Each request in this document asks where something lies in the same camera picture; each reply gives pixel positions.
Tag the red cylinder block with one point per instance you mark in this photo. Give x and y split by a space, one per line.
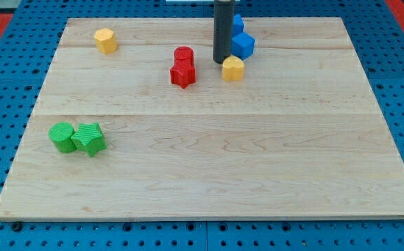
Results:
184 55

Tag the green cylinder block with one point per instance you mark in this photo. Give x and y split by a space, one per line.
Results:
61 136

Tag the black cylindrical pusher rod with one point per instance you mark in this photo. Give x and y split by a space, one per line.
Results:
223 29

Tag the green star block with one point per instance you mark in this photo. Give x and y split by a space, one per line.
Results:
89 138

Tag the red star block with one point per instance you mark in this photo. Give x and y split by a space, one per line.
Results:
183 75

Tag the blue block behind rod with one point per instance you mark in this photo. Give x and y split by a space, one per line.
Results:
238 25

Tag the light wooden board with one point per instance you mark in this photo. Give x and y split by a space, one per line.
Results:
301 137

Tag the yellow heart block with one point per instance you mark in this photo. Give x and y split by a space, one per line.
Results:
232 69

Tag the blue cube block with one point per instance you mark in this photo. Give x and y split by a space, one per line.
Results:
242 45

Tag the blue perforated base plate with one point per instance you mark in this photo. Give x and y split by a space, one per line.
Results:
26 51

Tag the yellow hexagon block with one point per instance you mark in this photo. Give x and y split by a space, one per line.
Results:
105 41

